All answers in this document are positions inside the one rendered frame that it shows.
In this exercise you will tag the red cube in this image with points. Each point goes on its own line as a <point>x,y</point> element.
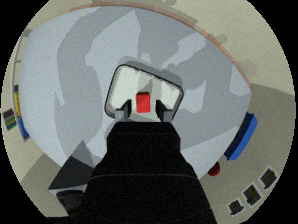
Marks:
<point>143,102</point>

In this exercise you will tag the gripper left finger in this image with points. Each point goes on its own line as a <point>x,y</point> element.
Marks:
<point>124,112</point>

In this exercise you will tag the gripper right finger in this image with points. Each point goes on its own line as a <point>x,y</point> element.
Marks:
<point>163,113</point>

